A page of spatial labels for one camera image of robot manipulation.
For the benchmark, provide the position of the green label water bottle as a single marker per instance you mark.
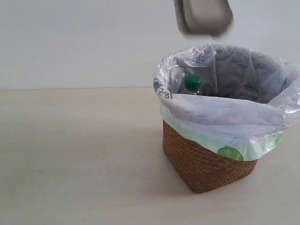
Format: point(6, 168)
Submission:
point(192, 85)

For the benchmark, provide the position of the beige paper pulp packaging piece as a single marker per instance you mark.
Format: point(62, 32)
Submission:
point(203, 17)

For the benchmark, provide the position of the woven brown wicker basket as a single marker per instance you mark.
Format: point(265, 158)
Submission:
point(201, 169)

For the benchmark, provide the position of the white plastic bin liner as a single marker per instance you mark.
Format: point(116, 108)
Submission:
point(248, 99)

